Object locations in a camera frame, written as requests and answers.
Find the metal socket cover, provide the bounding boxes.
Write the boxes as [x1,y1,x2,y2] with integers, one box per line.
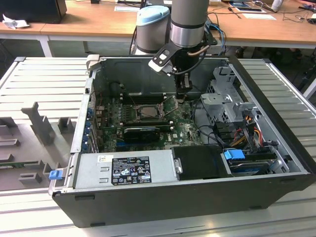
[159,95,179,117]

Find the silver CPU plate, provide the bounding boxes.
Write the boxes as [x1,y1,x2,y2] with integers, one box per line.
[139,106,161,118]

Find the black RAM slot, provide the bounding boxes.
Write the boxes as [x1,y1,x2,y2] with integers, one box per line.
[121,122,173,127]
[122,92,165,99]
[121,118,169,123]
[122,98,165,105]

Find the CPU socket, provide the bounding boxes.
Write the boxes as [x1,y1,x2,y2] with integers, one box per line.
[134,105,165,121]

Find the grey metal drive cage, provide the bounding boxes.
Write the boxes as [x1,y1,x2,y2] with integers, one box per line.
[199,66,263,124]

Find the green motherboard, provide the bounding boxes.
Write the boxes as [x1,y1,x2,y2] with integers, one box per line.
[98,95,205,153]

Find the grey paper sheet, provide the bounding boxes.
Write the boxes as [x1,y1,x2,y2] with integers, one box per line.
[114,5,139,12]

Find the black graphics card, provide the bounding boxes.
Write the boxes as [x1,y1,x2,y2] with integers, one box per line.
[122,126,160,143]

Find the dark tablet on desk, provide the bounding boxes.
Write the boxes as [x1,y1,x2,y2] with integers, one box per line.
[235,6,263,13]

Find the white paper sheet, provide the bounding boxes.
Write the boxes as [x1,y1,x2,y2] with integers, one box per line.
[242,13,277,21]

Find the long wooden desk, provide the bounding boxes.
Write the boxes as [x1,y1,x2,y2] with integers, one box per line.
[0,0,316,50]

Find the black plastic air shroud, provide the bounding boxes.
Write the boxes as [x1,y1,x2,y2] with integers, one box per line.
[170,145,233,181]

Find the hard disk in blue carrier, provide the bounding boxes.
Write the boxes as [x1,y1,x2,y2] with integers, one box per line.
[223,149,275,177]

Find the black open PC case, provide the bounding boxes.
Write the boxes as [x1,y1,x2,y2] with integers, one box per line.
[50,54,312,229]

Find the silver power supply unit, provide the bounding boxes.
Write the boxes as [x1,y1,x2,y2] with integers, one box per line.
[73,150,179,190]

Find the black box on desk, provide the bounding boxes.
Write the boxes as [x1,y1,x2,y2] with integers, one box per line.
[0,0,67,24]

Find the blue case latch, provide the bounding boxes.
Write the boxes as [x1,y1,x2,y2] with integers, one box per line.
[48,170,63,181]

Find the crumpled white paper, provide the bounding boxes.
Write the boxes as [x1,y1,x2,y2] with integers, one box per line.
[1,13,31,30]

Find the grey parts rack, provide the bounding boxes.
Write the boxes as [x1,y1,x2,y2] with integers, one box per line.
[0,101,82,193]

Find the green RAM stick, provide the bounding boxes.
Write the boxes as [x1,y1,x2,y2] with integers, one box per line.
[0,161,40,169]

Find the black camera cable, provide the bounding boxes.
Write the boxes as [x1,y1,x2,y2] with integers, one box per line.
[172,45,209,75]

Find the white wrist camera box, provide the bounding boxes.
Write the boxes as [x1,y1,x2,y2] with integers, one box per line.
[147,43,178,77]

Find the blue cables behind case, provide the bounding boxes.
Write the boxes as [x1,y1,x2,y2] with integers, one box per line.
[207,21,227,54]

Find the black looped wire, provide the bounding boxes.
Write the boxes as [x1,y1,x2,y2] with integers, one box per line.
[194,98,224,149]

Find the grey case handle bracket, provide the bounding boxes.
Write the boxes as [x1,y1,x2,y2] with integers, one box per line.
[86,54,101,69]

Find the red yellow wire bundle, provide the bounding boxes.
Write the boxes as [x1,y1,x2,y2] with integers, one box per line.
[231,125,263,147]

